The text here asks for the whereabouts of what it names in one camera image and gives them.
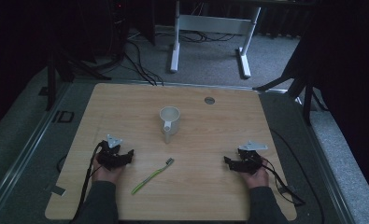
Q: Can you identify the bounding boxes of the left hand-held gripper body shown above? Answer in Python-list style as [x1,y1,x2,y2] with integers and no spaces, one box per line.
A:
[96,133,128,172]

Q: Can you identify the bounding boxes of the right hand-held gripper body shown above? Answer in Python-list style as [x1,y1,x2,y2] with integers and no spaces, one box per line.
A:
[236,140,269,175]

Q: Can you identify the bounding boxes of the green toothbrush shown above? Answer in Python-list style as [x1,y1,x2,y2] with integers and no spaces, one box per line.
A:
[130,157,176,196]

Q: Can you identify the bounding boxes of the white cup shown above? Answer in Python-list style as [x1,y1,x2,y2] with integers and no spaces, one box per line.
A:
[159,105,181,145]

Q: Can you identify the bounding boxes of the person's right hand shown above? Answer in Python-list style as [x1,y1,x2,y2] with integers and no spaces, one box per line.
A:
[239,158,270,189]

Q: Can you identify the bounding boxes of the person's left hand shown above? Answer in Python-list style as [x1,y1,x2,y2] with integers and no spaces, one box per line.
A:
[91,155,128,187]

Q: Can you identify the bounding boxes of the grey tape piece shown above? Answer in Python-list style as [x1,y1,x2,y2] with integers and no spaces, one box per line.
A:
[50,185,67,197]

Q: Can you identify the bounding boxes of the black tripod stand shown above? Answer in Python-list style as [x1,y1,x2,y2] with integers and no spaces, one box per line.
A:
[252,46,330,127]
[44,43,112,112]

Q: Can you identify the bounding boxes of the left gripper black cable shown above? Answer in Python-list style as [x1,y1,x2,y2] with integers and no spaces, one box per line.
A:
[67,141,107,224]

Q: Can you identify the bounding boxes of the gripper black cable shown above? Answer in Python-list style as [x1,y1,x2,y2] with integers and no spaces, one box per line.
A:
[260,157,307,208]
[67,141,107,224]

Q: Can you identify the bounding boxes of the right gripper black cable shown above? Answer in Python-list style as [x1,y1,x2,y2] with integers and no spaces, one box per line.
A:
[260,157,307,208]

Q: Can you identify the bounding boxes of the long black floor cable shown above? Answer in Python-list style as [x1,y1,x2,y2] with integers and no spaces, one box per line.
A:
[269,128,326,224]

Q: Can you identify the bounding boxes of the black floor cables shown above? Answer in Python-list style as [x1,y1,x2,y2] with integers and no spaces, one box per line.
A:
[121,39,165,87]

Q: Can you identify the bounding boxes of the cables under white desk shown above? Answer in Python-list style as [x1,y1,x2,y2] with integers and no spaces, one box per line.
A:
[155,28,236,44]

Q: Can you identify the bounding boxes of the white desk frame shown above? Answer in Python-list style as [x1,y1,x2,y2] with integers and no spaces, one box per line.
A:
[169,0,263,79]

